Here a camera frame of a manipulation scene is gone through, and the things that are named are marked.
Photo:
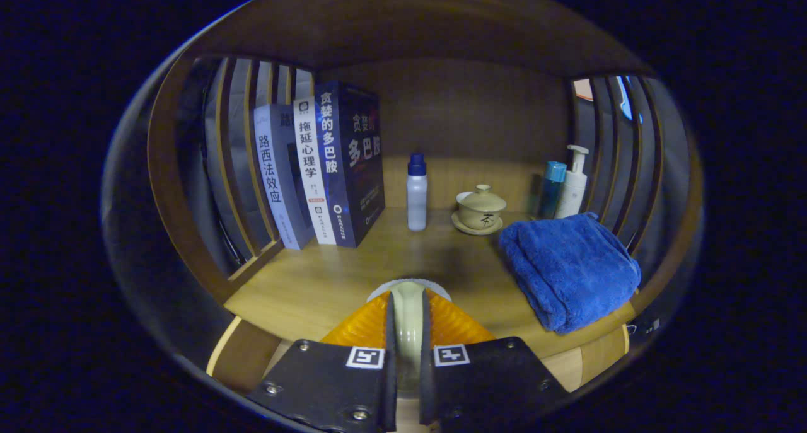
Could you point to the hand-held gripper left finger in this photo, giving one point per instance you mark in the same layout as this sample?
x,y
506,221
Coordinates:
x,y
321,382

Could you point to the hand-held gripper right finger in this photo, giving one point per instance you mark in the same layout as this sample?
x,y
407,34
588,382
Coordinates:
x,y
492,382

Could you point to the wooden countertop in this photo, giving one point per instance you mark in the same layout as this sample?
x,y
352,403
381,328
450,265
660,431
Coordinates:
x,y
334,275

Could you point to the wooden cabinet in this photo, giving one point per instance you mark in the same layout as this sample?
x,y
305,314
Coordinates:
x,y
466,105

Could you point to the folded blue towel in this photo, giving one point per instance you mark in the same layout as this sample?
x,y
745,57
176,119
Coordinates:
x,y
567,269

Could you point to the beige lidded tea cup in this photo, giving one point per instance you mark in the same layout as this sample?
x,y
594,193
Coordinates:
x,y
480,209

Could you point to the white bottle with blue cap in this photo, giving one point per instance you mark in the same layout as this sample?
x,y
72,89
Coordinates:
x,y
417,196

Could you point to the teal bottle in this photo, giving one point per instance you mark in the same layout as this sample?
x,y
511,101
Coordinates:
x,y
551,190

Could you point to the white pump bottle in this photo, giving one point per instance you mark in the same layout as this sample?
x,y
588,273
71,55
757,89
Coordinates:
x,y
572,187

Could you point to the light blue book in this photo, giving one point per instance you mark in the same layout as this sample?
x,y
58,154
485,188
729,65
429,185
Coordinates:
x,y
274,174

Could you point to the white spine book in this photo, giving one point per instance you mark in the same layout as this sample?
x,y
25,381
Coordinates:
x,y
313,168

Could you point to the dark blue book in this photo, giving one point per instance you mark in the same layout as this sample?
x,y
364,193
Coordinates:
x,y
356,162

